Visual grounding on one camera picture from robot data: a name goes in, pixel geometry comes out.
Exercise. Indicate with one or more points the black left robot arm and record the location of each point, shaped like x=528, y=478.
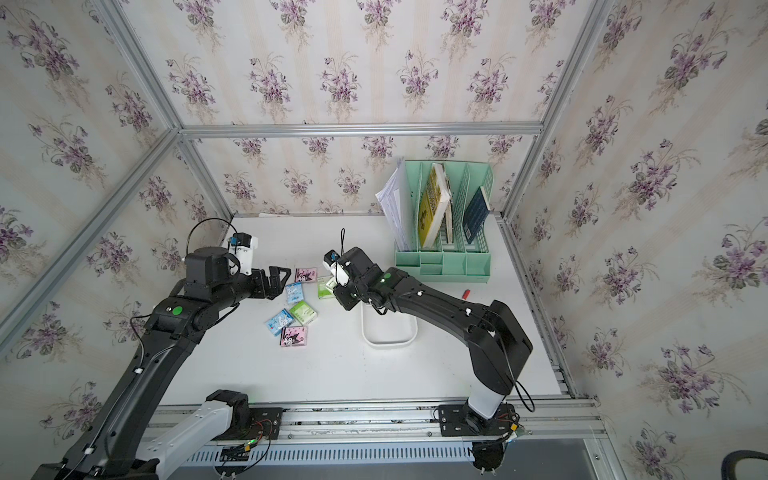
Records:
x=217, y=280

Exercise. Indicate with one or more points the white plastic storage box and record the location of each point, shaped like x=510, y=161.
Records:
x=391, y=330

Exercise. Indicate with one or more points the pink tissue pack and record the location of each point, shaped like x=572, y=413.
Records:
x=306, y=275
x=293, y=336

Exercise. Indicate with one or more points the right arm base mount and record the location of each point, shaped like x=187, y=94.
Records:
x=459, y=420

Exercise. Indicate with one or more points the dark blue notebook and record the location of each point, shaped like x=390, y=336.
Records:
x=475, y=214

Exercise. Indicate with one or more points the light blue tissue pack lower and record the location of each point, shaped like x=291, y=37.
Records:
x=279, y=321

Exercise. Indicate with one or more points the green tissue pack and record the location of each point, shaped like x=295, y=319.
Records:
x=325, y=286
x=303, y=313

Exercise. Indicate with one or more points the pink tissue pack top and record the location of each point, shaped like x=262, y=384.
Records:
x=306, y=275

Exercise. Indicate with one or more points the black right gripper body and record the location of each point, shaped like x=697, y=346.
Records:
x=349, y=294

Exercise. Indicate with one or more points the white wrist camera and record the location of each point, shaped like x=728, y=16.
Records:
x=242, y=246
x=337, y=265

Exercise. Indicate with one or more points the yellow book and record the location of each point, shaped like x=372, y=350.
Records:
x=434, y=201

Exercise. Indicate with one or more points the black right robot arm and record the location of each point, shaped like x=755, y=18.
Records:
x=498, y=346

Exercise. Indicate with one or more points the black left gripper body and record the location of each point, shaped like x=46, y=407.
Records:
x=257, y=289

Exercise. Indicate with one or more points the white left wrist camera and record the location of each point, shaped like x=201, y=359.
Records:
x=242, y=246

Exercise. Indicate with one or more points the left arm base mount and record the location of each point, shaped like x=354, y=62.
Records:
x=259, y=423

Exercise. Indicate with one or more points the light blue tissue pack upper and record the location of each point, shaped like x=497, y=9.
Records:
x=294, y=293

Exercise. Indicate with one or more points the white paper stack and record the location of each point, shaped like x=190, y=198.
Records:
x=395, y=202

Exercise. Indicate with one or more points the mint green desk organizer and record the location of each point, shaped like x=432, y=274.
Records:
x=453, y=258

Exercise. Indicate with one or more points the light blue tissue pack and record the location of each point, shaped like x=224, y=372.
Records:
x=279, y=321
x=294, y=293

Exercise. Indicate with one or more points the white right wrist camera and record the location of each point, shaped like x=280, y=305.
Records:
x=337, y=265

